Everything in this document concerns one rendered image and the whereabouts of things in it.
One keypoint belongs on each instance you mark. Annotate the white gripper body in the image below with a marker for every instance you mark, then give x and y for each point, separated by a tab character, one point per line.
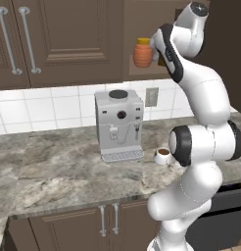
154	55

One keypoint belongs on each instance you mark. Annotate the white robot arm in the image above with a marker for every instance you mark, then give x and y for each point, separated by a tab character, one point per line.
207	98

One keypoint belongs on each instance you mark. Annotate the brown cinnamon bottle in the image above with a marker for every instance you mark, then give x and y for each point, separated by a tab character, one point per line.
161	60

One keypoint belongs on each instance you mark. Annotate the orange honey bottle yellow cap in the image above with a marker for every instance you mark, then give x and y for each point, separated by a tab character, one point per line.
142	55

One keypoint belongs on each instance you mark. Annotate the white mug with coffee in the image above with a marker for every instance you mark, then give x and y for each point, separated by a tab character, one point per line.
162	157

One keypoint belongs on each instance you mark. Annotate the dark brown open cupboard door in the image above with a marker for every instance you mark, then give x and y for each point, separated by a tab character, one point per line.
230	49

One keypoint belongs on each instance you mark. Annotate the grey coffee machine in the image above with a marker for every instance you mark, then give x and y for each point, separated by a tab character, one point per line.
119	130

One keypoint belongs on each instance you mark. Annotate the brown narrow base cupboard door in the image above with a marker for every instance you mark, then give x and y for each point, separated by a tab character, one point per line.
135	225

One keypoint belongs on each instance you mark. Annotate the black dishwasher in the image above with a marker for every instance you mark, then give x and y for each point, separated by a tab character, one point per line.
223	219

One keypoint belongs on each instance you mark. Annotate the brown wide base cupboard door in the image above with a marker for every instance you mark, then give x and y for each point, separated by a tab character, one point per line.
70	230

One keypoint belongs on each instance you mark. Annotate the brown open wall cupboard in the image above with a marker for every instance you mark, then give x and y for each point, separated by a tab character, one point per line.
142	19

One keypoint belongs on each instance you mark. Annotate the grey wall socket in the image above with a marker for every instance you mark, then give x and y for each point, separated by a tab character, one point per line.
152	97

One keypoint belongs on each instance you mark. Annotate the brown wide wall cupboard door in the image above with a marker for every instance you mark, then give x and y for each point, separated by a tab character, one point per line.
76	39

